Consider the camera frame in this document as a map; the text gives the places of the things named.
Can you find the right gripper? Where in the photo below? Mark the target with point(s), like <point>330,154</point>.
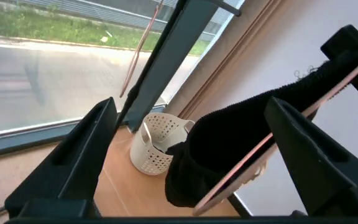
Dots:
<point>346,43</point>

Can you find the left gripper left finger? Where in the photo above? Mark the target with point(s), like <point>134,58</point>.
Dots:
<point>73,174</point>

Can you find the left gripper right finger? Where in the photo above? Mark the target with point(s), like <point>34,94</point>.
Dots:
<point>322,183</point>

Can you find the black shorts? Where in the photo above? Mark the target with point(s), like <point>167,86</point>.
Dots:
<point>222,140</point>

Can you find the white laundry basket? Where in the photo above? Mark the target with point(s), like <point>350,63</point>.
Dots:
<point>154,155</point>

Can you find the black clothes rack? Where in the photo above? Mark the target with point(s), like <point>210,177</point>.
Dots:
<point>132,96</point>

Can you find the beige curtain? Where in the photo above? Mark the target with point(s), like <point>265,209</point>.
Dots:
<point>228,46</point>

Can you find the window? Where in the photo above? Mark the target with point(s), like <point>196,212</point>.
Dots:
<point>172,56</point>

